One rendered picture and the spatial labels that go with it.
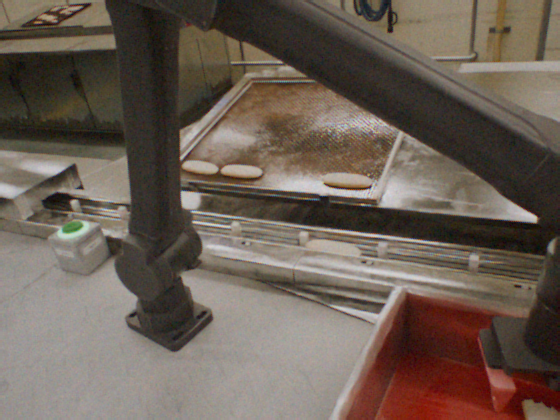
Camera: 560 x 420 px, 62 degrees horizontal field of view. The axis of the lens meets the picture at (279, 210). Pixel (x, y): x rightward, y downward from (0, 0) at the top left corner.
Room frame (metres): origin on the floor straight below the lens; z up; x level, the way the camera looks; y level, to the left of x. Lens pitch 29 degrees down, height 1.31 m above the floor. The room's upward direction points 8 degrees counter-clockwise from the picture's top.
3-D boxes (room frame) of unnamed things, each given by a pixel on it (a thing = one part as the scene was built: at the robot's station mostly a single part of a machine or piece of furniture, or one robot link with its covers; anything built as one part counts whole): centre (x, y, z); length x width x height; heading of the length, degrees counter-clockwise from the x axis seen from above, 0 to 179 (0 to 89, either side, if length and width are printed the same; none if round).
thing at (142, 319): (0.57, 0.20, 0.86); 0.12 x 0.09 x 0.08; 50
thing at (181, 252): (0.57, 0.18, 0.94); 0.09 x 0.05 x 0.10; 58
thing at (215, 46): (4.56, 0.69, 0.44); 0.70 x 0.55 x 0.87; 62
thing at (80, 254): (0.78, 0.39, 0.84); 0.08 x 0.08 x 0.11; 62
